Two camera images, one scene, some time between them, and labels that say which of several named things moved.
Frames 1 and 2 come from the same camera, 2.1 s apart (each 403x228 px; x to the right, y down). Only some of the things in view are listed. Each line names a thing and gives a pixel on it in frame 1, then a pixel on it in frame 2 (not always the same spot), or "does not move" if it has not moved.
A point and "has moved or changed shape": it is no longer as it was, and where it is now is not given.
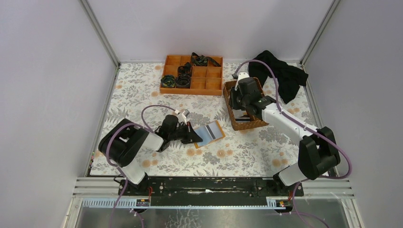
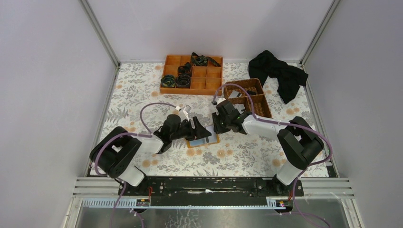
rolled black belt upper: x=185 y=69 does not move
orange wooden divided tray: x=205 y=80 does not move
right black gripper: x=236 y=102 → x=218 y=120
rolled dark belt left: x=168 y=80 does not move
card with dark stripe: x=214 y=129 has moved or changed shape
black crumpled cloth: x=289 y=78 does not move
